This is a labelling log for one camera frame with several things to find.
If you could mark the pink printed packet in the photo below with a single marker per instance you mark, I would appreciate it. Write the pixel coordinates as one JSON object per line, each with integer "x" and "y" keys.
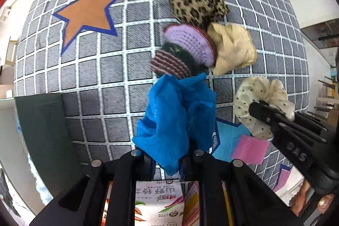
{"x": 191, "y": 204}

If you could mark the blue mesh cloth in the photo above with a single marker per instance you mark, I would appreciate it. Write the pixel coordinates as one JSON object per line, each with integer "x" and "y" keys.
{"x": 172, "y": 114}

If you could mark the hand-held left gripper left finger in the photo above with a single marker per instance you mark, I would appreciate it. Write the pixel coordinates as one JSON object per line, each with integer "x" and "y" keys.
{"x": 143, "y": 165}

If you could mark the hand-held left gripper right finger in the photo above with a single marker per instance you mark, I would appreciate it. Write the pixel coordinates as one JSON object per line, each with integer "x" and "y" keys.
{"x": 190, "y": 165}

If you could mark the purple striped knit sock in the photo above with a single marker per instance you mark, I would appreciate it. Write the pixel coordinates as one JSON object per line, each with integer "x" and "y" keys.
{"x": 189, "y": 40}

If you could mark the fox print packet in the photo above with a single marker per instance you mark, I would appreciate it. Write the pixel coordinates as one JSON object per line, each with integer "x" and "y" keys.
{"x": 159, "y": 202}

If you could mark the beige cloth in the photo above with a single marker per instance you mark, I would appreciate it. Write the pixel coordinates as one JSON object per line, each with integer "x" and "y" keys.
{"x": 233, "y": 48}

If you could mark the grey storage box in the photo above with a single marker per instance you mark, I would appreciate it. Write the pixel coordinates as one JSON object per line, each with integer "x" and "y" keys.
{"x": 42, "y": 130}

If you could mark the cream polka dot scrunchie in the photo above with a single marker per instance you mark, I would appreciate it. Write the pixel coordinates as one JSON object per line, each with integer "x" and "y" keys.
{"x": 254, "y": 93}

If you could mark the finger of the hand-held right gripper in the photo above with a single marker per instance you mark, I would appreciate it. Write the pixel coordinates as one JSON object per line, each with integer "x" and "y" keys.
{"x": 309, "y": 122}
{"x": 286, "y": 141}

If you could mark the pink foam sheet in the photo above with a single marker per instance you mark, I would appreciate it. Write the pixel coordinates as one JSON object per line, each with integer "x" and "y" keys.
{"x": 250, "y": 149}

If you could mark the person's right hand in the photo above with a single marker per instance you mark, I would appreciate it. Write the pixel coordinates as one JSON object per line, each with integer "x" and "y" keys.
{"x": 324, "y": 202}

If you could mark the leopard print cloth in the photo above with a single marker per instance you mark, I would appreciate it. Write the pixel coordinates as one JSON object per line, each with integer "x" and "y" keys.
{"x": 196, "y": 5}

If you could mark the grey checked mat with stars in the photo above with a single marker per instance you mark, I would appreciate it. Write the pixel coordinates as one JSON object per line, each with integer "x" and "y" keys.
{"x": 106, "y": 77}

